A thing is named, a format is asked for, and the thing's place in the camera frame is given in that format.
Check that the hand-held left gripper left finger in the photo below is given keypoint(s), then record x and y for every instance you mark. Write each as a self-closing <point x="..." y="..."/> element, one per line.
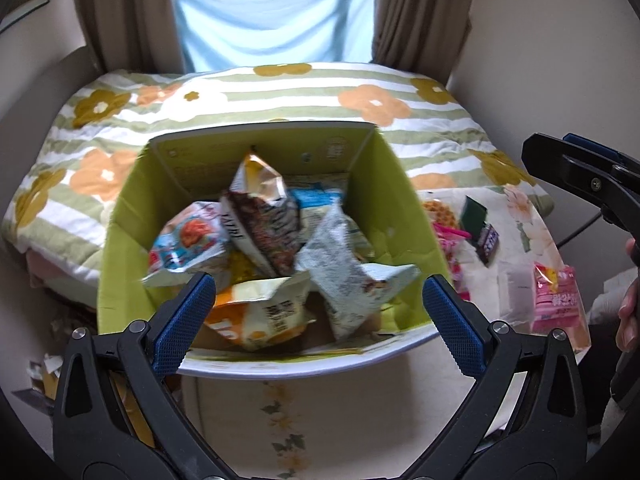
<point x="182" y="317"/>

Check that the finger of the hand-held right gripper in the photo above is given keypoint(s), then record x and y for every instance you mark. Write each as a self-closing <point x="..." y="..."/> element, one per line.
<point x="605" y="152"/>
<point x="590" y="175"/>

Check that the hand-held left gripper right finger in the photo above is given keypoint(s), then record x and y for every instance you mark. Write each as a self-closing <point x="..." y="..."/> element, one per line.
<point x="452" y="325"/>

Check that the pink blue snack bag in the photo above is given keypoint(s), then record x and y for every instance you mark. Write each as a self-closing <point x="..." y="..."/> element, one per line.
<point x="187" y="245"/>

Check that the orange white snack bag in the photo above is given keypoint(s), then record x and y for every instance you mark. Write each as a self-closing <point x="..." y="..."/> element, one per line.
<point x="260" y="310"/>

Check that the green yellow cardboard box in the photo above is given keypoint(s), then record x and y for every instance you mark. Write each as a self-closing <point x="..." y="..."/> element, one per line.
<point x="135" y="230"/>

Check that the white grey snack bag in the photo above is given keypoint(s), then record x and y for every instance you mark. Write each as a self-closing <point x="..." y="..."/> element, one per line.
<point x="345" y="270"/>

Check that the dark grey snack bag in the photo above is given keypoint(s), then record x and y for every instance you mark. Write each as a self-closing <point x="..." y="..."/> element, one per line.
<point x="265" y="220"/>

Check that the blue white snack bag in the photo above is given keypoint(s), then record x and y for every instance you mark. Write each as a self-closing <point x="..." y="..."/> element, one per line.
<point x="315" y="207"/>

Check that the person's right hand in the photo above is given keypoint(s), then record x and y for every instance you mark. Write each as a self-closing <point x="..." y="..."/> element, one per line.
<point x="631" y="305"/>

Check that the clear white snack packet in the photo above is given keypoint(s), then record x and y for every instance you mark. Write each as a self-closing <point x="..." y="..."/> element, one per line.
<point x="517" y="292"/>

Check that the dark chocolate bar packet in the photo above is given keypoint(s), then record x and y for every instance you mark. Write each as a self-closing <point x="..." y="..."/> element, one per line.
<point x="487" y="244"/>

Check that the pink red snack packet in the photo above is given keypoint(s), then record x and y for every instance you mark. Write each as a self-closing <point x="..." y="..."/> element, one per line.
<point x="557" y="295"/>

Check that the dark green snack packet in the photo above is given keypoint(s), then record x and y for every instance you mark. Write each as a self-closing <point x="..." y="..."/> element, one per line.
<point x="474" y="214"/>

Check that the pink bedding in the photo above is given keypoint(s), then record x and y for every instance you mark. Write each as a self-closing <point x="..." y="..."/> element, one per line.
<point x="55" y="275"/>

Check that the brown curtain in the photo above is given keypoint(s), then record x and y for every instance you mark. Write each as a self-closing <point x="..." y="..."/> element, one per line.
<point x="425" y="15"/>
<point x="125" y="15"/>

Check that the floral striped blanket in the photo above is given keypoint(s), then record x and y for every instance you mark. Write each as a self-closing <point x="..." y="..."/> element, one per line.
<point x="350" y="95"/>

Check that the grey bed headboard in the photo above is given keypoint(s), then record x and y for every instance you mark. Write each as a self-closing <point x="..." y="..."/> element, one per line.
<point x="65" y="80"/>

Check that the light blue cloth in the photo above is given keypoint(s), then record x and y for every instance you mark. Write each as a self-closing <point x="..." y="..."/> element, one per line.
<point x="275" y="15"/>

